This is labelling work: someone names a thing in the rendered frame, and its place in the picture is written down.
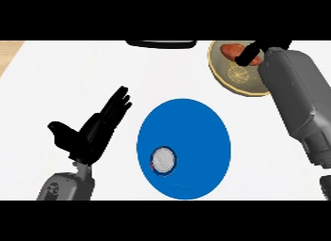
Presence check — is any tan round plate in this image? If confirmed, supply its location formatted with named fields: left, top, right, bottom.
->
left=206, top=40, right=271, bottom=98

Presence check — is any orange sweet potato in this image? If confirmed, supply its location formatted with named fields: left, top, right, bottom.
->
left=220, top=42, right=264, bottom=67

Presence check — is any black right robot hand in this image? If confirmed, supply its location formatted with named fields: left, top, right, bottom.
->
left=233, top=40, right=294, bottom=67

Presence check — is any small white bowl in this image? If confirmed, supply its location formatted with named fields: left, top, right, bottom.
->
left=149, top=146, right=177, bottom=175

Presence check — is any black flat object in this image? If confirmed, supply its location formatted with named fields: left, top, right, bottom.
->
left=124, top=40, right=199, bottom=50

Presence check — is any blue oval placemat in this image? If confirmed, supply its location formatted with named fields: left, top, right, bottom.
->
left=134, top=98, right=232, bottom=201

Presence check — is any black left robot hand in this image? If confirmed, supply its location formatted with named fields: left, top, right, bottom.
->
left=46, top=85, right=133, bottom=167

